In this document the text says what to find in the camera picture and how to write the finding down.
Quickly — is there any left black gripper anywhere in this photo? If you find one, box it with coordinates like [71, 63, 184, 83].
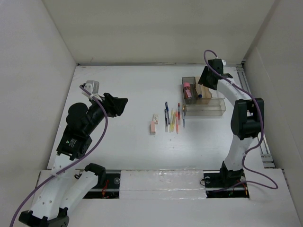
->
[84, 92, 127, 135]

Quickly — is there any blue clear highlighter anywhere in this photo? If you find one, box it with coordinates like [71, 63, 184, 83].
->
[182, 111, 185, 128]

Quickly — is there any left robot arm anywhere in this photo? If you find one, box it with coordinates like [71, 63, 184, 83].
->
[18, 93, 128, 227]

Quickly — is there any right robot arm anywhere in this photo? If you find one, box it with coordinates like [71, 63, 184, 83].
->
[198, 58, 263, 188]

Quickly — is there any transparent desk organizer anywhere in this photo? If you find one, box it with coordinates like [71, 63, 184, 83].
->
[182, 77, 226, 117]

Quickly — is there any pink correction tape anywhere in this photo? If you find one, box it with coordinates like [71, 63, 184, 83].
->
[150, 121, 156, 135]

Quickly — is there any blue gel pen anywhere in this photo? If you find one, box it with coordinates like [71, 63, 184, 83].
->
[165, 102, 170, 125]

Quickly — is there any yellow highlighter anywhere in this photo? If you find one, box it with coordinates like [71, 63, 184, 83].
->
[169, 109, 176, 132]

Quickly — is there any black gel pen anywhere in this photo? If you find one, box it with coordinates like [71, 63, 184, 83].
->
[164, 109, 168, 132]

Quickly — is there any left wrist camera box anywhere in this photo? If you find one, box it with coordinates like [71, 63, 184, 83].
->
[81, 80, 99, 100]

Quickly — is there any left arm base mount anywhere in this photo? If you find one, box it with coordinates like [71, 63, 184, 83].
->
[84, 170, 121, 199]

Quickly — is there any aluminium rail right side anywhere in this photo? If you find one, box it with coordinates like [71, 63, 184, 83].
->
[236, 61, 275, 168]

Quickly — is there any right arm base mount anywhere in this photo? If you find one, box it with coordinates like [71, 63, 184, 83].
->
[199, 168, 249, 199]

